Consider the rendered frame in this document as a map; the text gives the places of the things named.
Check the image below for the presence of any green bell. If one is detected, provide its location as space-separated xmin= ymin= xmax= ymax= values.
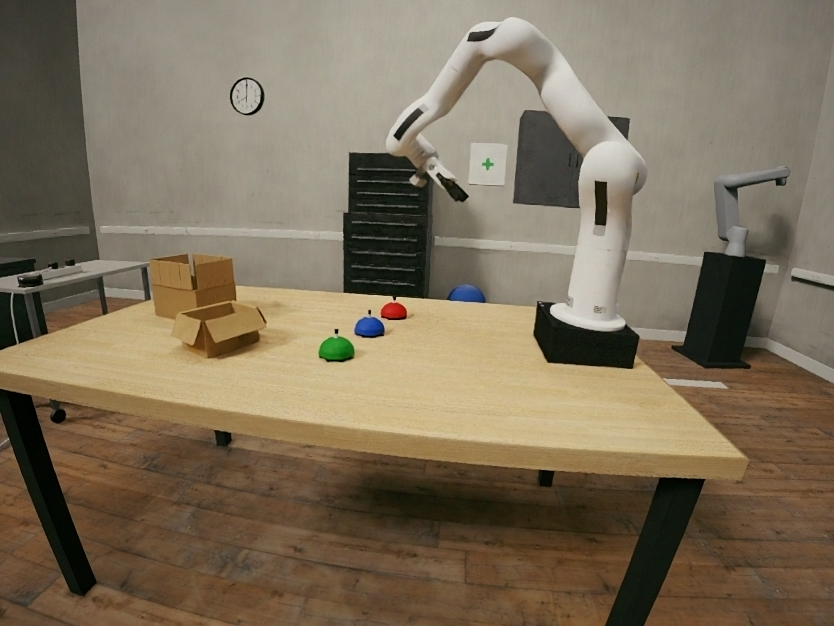
xmin=318 ymin=329 xmax=355 ymax=362

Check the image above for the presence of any blue dome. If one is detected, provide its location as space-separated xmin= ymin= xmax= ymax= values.
xmin=354 ymin=310 xmax=385 ymax=338

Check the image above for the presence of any red bell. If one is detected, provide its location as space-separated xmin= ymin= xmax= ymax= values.
xmin=381 ymin=296 xmax=407 ymax=320

